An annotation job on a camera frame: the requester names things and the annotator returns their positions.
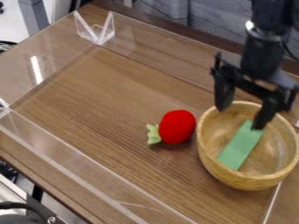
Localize brown wooden bowl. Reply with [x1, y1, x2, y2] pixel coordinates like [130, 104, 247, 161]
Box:
[197, 101, 299, 191]

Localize clear acrylic corner bracket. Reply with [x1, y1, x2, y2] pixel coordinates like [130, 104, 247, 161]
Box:
[74, 10, 115, 46]

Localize black cable bottom left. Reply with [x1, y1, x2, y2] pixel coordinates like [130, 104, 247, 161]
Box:
[0, 200, 37, 224]

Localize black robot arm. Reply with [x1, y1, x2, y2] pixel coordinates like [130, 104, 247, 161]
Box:
[210, 0, 299, 130]

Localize green foam stick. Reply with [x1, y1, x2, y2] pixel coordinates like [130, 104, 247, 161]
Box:
[218, 120, 266, 171]

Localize red plush strawberry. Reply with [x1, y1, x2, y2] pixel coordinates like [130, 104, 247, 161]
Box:
[146, 109, 197, 145]

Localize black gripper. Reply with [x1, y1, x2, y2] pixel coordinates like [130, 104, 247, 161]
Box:
[210, 31, 299, 130]

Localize clear acrylic front wall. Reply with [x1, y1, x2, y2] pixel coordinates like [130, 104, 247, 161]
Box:
[0, 105, 197, 224]

